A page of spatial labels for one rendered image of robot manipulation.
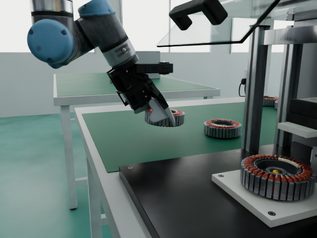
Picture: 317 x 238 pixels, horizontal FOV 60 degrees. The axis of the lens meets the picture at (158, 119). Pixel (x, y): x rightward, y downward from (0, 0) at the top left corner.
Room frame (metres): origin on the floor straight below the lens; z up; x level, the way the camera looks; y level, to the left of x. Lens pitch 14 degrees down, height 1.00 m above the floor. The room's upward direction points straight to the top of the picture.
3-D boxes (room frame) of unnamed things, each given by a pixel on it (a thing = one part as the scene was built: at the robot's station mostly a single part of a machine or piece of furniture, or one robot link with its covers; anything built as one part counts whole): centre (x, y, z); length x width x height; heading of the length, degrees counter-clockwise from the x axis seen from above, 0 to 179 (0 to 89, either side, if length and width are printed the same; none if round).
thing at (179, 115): (0.76, -0.02, 0.82); 0.11 x 0.11 x 0.04
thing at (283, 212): (0.42, -0.19, 0.78); 0.15 x 0.15 x 0.01; 20
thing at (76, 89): (2.60, 0.40, 0.37); 1.85 x 1.10 x 0.75; 20
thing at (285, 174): (0.42, -0.19, 0.80); 0.11 x 0.11 x 0.04
